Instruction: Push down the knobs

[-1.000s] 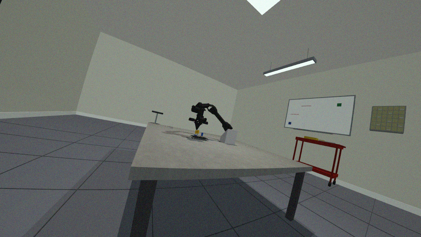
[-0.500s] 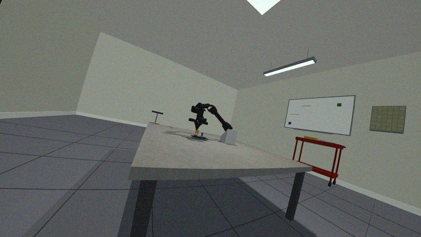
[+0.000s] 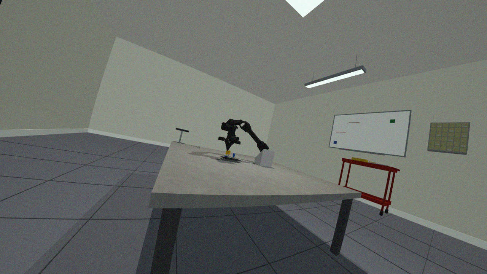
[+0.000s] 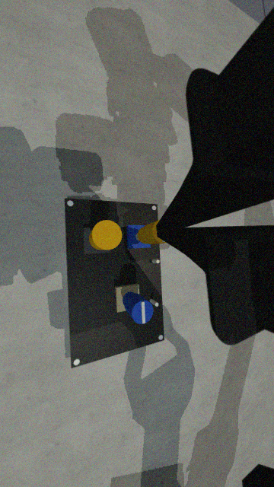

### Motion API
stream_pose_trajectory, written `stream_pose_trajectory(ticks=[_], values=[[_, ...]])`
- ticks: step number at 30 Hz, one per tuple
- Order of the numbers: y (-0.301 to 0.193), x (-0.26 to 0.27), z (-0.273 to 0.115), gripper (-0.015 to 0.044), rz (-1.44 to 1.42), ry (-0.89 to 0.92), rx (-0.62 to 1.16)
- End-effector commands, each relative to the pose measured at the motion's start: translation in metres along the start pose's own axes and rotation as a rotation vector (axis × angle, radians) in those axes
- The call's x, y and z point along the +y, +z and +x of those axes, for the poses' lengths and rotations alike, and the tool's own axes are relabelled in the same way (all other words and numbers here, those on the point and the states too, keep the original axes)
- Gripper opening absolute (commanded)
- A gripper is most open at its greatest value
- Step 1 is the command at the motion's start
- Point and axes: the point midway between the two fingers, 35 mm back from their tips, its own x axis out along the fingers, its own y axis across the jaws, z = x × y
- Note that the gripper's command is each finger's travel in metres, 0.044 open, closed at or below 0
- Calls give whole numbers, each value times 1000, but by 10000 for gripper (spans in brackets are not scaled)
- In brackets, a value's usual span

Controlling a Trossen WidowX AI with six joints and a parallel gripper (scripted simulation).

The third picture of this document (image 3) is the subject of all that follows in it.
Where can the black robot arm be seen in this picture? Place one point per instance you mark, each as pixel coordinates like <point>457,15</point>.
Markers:
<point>230,126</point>

